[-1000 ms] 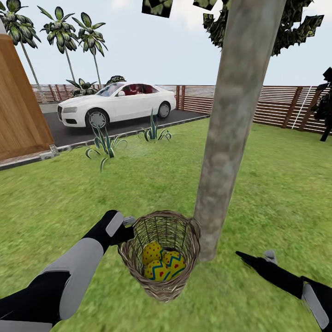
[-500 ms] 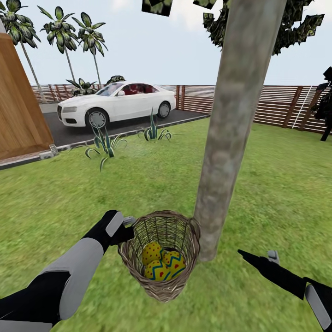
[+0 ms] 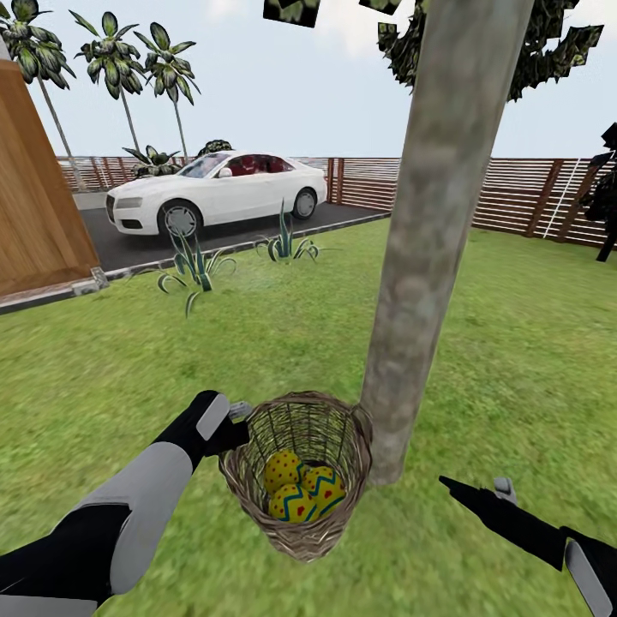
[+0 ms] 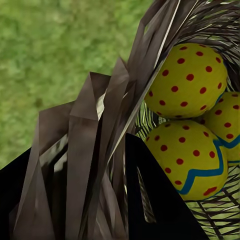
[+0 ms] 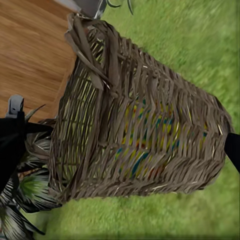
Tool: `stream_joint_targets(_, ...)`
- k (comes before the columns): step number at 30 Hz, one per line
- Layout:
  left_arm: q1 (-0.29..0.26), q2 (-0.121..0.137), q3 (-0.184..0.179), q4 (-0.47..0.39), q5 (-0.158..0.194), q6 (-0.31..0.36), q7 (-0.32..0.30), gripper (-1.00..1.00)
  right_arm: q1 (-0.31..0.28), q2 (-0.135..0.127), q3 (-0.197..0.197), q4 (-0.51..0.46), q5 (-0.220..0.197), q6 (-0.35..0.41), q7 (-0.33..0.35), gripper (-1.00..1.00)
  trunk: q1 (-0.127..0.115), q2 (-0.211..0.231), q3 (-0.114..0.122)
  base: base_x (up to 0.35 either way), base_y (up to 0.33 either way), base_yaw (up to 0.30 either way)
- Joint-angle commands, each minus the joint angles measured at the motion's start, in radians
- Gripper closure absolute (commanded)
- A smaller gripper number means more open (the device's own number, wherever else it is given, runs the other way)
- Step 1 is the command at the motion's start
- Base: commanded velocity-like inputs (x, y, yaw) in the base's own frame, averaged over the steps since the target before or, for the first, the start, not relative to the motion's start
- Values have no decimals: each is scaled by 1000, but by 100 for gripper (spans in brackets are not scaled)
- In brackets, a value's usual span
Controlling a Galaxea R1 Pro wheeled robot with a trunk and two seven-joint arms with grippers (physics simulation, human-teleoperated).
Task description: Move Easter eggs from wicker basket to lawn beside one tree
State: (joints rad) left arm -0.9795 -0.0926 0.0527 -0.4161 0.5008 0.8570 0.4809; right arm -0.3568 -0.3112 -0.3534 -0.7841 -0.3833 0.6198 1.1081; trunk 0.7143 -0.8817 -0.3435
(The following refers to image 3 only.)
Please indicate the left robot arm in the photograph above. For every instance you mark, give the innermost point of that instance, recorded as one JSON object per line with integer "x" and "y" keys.
{"x": 106, "y": 544}

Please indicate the bush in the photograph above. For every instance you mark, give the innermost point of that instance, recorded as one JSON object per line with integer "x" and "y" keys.
{"x": 199, "y": 268}
{"x": 153, "y": 165}
{"x": 281, "y": 245}
{"x": 216, "y": 146}

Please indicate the wicker basket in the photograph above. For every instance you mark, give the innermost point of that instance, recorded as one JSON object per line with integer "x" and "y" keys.
{"x": 303, "y": 541}

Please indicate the driveway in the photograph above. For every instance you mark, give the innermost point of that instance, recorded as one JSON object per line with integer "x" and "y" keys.
{"x": 118, "y": 250}

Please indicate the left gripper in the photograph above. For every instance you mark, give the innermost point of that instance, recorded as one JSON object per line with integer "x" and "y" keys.
{"x": 239, "y": 435}

